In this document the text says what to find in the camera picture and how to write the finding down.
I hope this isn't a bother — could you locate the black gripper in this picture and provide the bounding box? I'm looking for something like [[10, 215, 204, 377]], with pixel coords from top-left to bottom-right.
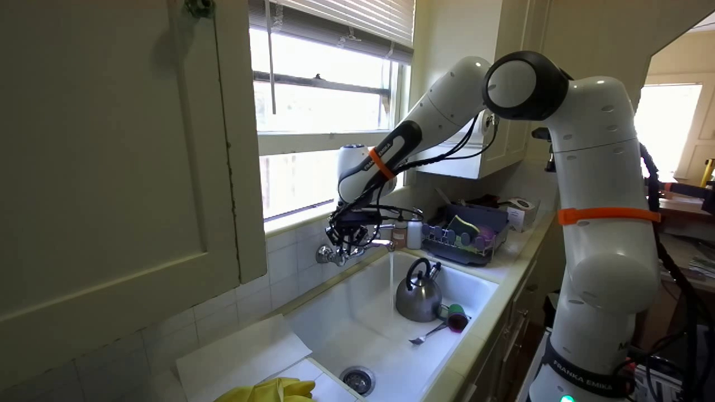
[[324, 207, 376, 261]]

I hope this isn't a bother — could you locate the white kitchen sink basin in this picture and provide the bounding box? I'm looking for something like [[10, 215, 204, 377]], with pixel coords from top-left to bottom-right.
[[284, 249, 504, 402]]

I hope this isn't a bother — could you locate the metal sink drain strainer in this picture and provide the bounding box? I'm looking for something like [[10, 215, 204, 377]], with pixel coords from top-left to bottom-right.
[[337, 361, 377, 398]]

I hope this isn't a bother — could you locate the yellow cloth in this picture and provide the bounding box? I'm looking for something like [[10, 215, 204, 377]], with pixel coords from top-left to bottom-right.
[[214, 375, 319, 402]]

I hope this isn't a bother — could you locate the white container on counter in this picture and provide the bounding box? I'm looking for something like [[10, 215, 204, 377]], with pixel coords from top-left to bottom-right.
[[506, 194, 541, 235]]

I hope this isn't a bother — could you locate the cream cabinet door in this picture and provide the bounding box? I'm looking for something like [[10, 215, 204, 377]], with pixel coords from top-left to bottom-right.
[[0, 0, 270, 390]]

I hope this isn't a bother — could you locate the chrome wall faucet with spout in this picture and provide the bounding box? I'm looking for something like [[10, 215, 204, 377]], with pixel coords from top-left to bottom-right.
[[315, 233, 398, 268]]

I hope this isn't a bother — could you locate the steel kettle with black handle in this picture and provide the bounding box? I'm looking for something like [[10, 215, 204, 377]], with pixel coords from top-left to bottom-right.
[[394, 254, 447, 323]]

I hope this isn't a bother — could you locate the wire dish rack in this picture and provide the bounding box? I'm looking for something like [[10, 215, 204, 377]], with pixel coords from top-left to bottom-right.
[[421, 198, 515, 268]]

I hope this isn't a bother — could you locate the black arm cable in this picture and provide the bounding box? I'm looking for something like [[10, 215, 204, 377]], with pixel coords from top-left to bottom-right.
[[334, 109, 504, 226]]

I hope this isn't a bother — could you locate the window with cream frame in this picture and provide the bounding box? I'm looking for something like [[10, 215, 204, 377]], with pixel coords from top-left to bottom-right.
[[246, 0, 419, 235]]

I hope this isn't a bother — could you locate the black camera on stand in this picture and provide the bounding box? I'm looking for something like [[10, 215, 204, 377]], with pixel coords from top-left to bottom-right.
[[531, 126, 563, 178]]

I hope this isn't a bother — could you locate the white upper wall cabinet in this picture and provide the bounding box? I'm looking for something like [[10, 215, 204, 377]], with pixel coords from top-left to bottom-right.
[[412, 0, 536, 184]]

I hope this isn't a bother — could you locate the black cable bundle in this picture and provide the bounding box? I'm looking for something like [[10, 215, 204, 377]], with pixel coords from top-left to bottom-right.
[[638, 144, 708, 402]]

